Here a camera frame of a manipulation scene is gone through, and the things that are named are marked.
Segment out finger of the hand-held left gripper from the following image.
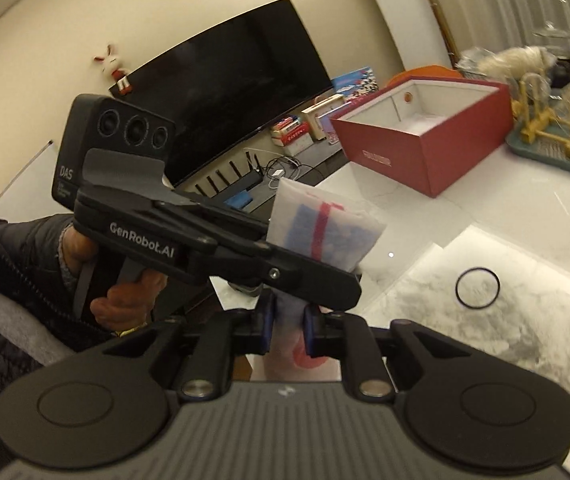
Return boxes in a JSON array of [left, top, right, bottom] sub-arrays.
[[152, 195, 272, 243], [185, 237, 363, 311]]

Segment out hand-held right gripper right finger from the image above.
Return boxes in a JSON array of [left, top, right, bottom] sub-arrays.
[[301, 305, 470, 401]]

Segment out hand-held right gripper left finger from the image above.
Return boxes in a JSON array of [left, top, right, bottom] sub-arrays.
[[102, 292, 278, 401]]

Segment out white red-printed shopping bag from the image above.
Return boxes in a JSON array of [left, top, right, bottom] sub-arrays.
[[264, 177, 386, 383]]

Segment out black rubber band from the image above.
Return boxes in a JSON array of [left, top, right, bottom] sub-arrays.
[[455, 268, 502, 310]]

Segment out red cardboard box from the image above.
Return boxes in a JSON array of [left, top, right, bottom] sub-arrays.
[[330, 76, 514, 198]]

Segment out person's left forearm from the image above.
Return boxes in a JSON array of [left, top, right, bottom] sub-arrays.
[[0, 197, 76, 306]]

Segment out person's left hand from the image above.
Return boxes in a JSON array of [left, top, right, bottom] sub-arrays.
[[60, 222, 168, 337]]

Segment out blue pouch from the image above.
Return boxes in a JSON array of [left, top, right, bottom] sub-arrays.
[[225, 190, 256, 211]]

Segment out black router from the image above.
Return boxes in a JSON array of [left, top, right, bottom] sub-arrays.
[[192, 147, 266, 198]]

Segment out black television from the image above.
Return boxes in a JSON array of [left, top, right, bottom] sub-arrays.
[[110, 0, 333, 188]]

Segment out blue picture book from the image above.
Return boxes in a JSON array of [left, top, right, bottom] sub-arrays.
[[331, 66, 382, 101]]

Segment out orange chair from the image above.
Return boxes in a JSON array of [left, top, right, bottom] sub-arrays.
[[385, 64, 463, 88]]

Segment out white standing air conditioner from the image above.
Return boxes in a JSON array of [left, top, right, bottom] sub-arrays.
[[355, 0, 458, 78]]

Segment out bagged paper cup stack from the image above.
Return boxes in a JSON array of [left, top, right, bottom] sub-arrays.
[[457, 45, 558, 81]]

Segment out glass pot with lid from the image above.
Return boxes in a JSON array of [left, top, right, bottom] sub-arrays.
[[532, 22, 570, 53]]

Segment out tangled cables with adapter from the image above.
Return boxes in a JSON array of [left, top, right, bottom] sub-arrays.
[[260, 155, 306, 183]]

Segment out rabbit wall toy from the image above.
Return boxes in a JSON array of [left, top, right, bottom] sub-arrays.
[[94, 44, 136, 97]]

